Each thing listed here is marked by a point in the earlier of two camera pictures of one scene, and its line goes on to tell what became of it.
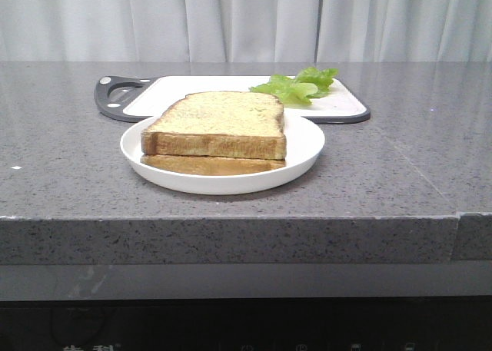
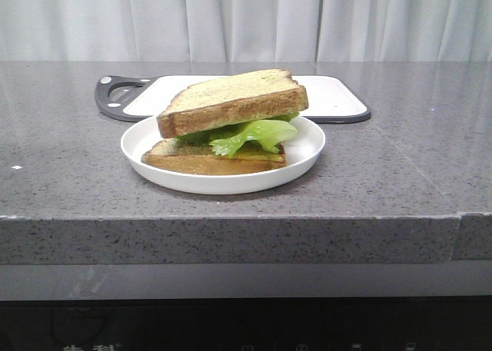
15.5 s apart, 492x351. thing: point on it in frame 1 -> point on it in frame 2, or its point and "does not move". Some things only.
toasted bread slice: x=184 y=165 does not move
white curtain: x=245 y=22 does not move
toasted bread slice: x=230 y=124 -> x=232 y=100
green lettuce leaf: x=310 y=83 -> x=270 y=133
